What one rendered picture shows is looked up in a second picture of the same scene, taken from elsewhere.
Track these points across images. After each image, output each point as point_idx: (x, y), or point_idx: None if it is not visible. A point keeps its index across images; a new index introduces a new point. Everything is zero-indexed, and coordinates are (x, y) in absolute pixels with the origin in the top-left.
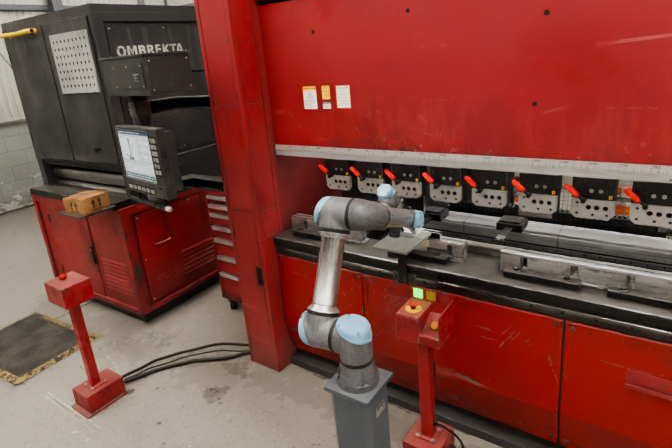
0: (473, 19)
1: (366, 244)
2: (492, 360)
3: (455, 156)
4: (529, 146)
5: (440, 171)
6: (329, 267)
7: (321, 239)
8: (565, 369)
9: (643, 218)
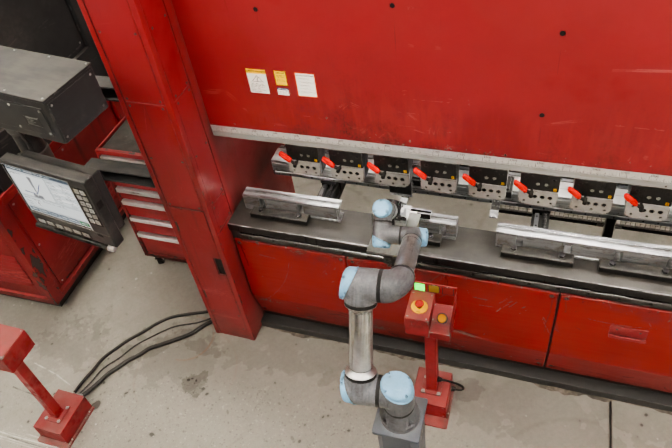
0: (476, 27)
1: (343, 222)
2: (488, 320)
3: (451, 153)
4: (533, 151)
5: (433, 165)
6: (364, 339)
7: (350, 313)
8: (557, 325)
9: (637, 213)
